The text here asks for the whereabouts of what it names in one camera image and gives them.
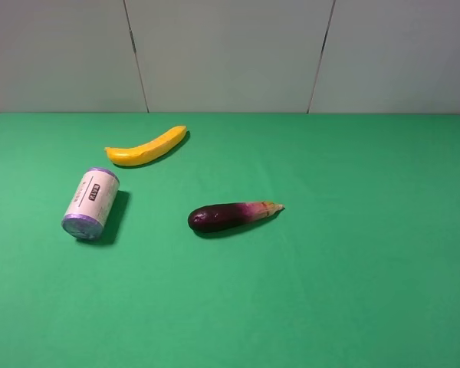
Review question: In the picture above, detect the purple eggplant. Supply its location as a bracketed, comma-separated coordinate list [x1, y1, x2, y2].
[188, 201, 285, 233]

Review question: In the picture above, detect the yellow banana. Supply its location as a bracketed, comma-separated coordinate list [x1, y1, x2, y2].
[104, 126, 187, 167]

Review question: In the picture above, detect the green table cloth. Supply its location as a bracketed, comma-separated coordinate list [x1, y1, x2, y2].
[0, 113, 460, 367]

